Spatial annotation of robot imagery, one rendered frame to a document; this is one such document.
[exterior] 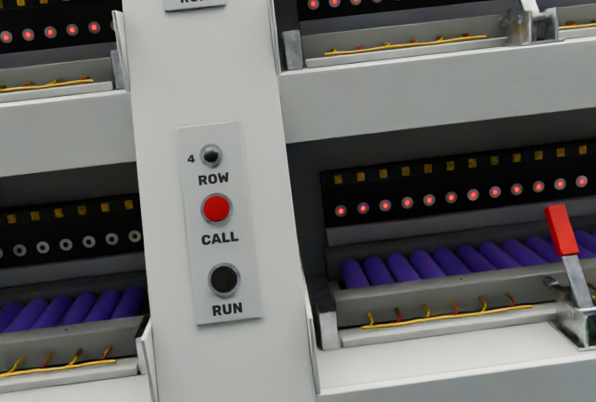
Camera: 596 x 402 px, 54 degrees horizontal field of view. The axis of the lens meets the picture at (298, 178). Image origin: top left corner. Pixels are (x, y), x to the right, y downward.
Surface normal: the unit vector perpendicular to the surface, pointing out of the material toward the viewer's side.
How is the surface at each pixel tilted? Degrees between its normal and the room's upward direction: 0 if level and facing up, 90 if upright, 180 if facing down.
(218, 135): 90
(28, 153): 109
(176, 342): 90
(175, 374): 90
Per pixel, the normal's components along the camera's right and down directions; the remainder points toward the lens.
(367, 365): -0.11, -0.97
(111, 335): 0.06, 0.21
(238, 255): 0.02, -0.13
